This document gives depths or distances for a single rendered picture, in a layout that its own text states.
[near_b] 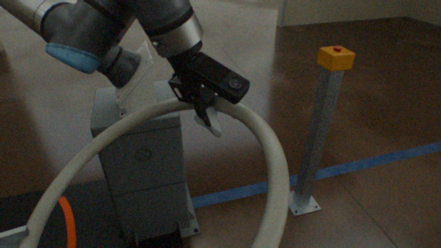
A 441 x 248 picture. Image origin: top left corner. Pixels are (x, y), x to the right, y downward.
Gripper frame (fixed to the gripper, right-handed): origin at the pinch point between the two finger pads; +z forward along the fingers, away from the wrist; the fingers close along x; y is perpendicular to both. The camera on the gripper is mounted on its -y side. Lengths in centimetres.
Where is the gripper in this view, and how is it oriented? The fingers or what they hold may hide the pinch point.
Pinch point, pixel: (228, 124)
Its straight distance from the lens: 62.3
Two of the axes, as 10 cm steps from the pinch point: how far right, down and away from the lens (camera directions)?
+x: -5.6, 7.0, -4.4
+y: -7.5, -1.9, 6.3
